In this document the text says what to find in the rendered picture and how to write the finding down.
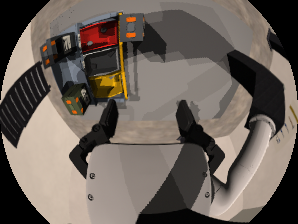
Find yellow bin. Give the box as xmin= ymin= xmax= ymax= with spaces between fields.
xmin=88 ymin=70 xmax=124 ymax=98

